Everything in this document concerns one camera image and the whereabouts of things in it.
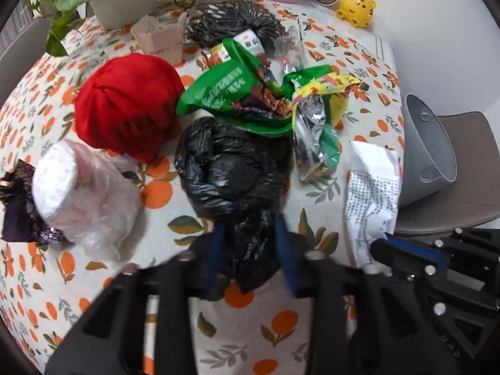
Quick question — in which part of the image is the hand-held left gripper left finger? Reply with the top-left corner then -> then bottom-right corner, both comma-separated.
45,224 -> 235,375

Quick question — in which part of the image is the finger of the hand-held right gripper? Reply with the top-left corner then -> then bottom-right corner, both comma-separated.
385,228 -> 500,266
369,238 -> 434,282

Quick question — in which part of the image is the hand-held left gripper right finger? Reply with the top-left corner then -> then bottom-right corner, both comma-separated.
273,213 -> 459,375

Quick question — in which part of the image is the white printed paper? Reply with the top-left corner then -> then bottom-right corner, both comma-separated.
344,141 -> 401,270

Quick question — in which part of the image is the black plastic bag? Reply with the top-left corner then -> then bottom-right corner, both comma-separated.
174,116 -> 293,293

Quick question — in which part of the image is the grey trash bin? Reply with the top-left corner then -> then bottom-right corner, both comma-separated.
398,94 -> 458,208

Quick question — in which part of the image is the dark grey foam net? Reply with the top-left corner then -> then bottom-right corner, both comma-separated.
183,1 -> 288,53

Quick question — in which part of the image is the orange print tablecloth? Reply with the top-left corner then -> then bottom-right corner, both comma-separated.
0,0 -> 405,375

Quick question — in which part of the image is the beige chair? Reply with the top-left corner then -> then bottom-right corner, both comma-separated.
392,111 -> 500,239

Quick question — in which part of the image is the clear plastic bag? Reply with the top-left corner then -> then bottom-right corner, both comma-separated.
32,138 -> 143,262

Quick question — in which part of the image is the yellow green snack wrapper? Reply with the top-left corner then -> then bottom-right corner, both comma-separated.
281,64 -> 362,182

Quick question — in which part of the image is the green plastic bag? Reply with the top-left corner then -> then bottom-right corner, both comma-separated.
176,38 -> 298,135

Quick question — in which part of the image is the red plastic bag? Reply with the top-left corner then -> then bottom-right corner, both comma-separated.
74,55 -> 186,163

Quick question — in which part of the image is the purple wrapper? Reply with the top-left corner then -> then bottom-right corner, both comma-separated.
0,159 -> 65,247

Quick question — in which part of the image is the clear plastic wrapper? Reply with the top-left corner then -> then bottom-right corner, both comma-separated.
271,17 -> 309,77

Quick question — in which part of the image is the white yellow packet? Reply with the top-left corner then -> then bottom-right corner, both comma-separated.
232,31 -> 268,57

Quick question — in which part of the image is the yellow tiger toy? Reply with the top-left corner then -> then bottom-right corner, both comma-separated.
337,0 -> 378,28

